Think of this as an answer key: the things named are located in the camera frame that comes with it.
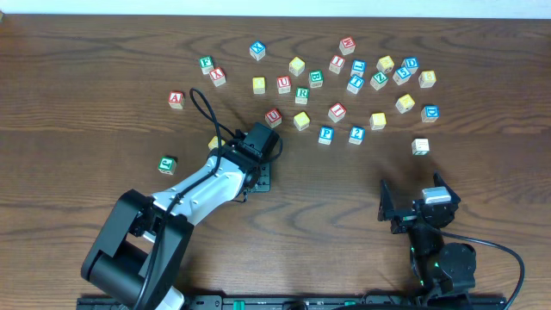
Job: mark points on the yellow 8 wooden block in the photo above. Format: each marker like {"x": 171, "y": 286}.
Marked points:
{"x": 427, "y": 79}

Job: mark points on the yellow block left middle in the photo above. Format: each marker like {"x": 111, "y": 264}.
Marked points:
{"x": 259, "y": 85}

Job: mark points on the blue X wooden block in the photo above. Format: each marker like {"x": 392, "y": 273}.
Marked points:
{"x": 257, "y": 50}

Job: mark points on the blue L wooden block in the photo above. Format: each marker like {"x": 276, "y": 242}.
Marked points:
{"x": 358, "y": 67}

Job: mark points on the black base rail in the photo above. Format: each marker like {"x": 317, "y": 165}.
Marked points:
{"x": 379, "y": 299}

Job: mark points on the blue d block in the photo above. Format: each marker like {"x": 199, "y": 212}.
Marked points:
{"x": 411, "y": 64}
{"x": 430, "y": 113}

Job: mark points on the blue T wooden block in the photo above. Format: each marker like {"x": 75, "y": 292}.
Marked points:
{"x": 355, "y": 84}

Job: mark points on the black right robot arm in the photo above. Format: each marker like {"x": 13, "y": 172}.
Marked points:
{"x": 442, "y": 268}

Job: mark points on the red I block upper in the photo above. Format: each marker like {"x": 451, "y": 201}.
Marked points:
{"x": 336, "y": 64}

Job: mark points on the yellow Q wooden block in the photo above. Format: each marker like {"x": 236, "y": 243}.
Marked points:
{"x": 301, "y": 121}

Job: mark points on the green J wooden block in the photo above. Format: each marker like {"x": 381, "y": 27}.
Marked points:
{"x": 167, "y": 165}

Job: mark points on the blue P wooden block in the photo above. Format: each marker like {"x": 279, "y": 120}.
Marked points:
{"x": 326, "y": 135}

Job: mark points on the blue 5 wooden block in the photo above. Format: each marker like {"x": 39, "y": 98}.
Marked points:
{"x": 401, "y": 75}

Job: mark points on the red U block upper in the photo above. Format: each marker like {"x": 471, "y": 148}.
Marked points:
{"x": 283, "y": 84}

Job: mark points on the red i block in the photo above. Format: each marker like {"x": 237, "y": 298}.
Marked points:
{"x": 336, "y": 64}
{"x": 337, "y": 112}

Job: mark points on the blue D block lower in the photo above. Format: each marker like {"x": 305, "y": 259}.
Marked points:
{"x": 430, "y": 113}

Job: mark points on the yellow K wooden block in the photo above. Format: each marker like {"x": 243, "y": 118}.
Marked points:
{"x": 405, "y": 103}

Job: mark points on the red block far top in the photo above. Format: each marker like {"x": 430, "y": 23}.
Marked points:
{"x": 347, "y": 45}

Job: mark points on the blue D block upper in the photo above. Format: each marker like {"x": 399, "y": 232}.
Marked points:
{"x": 411, "y": 64}

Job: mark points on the red U block lower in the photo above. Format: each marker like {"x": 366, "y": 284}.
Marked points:
{"x": 273, "y": 118}

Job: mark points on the red X wooden block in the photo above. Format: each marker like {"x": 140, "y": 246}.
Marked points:
{"x": 217, "y": 76}

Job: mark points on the red u block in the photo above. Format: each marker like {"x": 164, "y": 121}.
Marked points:
{"x": 273, "y": 118}
{"x": 283, "y": 84}

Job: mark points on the yellow S wooden block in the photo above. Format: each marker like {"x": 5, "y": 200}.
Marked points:
{"x": 377, "y": 121}

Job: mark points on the red I block lower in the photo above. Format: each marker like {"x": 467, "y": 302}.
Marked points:
{"x": 337, "y": 112}

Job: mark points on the green B wooden block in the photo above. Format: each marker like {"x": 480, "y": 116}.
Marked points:
{"x": 316, "y": 79}

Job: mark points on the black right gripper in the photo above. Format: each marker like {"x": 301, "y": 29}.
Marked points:
{"x": 410, "y": 218}

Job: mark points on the green Z wooden block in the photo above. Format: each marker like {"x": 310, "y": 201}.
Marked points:
{"x": 379, "y": 80}

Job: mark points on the red A wooden block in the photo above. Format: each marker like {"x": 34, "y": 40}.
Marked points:
{"x": 176, "y": 100}

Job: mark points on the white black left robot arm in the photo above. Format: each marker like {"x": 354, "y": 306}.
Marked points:
{"x": 137, "y": 253}

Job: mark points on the green R wooden block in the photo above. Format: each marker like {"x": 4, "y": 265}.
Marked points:
{"x": 301, "y": 95}

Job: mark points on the blue 2 wooden block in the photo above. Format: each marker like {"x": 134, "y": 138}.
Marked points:
{"x": 357, "y": 135}

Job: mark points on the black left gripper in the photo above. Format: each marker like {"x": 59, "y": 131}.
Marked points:
{"x": 263, "y": 182}

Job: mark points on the yellow block upper right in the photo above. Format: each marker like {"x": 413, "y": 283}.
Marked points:
{"x": 385, "y": 64}

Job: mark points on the yellow block upper centre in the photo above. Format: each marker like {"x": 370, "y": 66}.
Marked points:
{"x": 297, "y": 66}

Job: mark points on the green F wooden block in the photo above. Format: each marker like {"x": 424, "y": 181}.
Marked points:
{"x": 206, "y": 64}

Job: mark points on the yellow G wooden block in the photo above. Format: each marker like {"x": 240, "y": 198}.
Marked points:
{"x": 215, "y": 142}

